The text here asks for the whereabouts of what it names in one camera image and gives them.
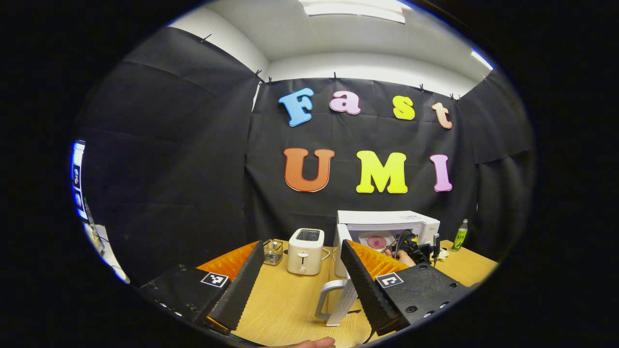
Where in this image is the black backdrop cloth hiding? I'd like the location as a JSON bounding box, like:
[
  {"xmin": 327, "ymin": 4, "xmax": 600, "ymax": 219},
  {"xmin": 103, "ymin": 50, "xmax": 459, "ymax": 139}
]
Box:
[{"xmin": 73, "ymin": 27, "xmax": 536, "ymax": 286}]

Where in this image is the large ceiling light panel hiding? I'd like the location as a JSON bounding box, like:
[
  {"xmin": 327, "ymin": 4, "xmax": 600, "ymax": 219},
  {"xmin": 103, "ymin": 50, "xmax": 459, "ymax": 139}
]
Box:
[{"xmin": 299, "ymin": 0, "xmax": 407, "ymax": 24}]

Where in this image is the small ceiling light panel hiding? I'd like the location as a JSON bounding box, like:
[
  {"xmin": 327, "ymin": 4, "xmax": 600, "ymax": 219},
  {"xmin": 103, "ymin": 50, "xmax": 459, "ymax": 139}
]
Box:
[{"xmin": 472, "ymin": 48, "xmax": 494, "ymax": 71}]

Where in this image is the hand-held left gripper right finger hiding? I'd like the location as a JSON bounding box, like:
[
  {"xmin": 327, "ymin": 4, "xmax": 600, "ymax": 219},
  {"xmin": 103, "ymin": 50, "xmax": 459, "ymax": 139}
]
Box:
[{"xmin": 340, "ymin": 239, "xmax": 473, "ymax": 337}]

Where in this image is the white toaster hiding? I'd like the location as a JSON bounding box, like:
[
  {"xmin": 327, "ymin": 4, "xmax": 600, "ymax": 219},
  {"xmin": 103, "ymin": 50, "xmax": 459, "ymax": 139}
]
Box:
[{"xmin": 287, "ymin": 228, "xmax": 325, "ymax": 276}]

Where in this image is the round pink food plate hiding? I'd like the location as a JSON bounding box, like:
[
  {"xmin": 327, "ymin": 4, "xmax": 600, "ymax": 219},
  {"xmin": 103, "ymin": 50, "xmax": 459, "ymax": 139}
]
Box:
[{"xmin": 359, "ymin": 231, "xmax": 395, "ymax": 252}]

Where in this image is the white microwave oven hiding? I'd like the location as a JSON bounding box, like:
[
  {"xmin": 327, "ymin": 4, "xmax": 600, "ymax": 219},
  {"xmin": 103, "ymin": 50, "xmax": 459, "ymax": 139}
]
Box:
[{"xmin": 314, "ymin": 210, "xmax": 441, "ymax": 327}]

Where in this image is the green drink bottle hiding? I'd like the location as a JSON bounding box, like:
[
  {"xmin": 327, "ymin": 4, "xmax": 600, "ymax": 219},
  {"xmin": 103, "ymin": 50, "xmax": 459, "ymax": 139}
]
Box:
[{"xmin": 452, "ymin": 218, "xmax": 469, "ymax": 252}]

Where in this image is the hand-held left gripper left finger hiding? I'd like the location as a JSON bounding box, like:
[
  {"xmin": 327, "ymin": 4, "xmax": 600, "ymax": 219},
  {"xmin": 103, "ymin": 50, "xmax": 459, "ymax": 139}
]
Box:
[{"xmin": 138, "ymin": 240, "xmax": 265, "ymax": 335}]

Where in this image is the metal wire basket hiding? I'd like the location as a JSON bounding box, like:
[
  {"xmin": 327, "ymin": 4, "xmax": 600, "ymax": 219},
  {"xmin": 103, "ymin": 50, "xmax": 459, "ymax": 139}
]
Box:
[{"xmin": 263, "ymin": 239, "xmax": 284, "ymax": 266}]

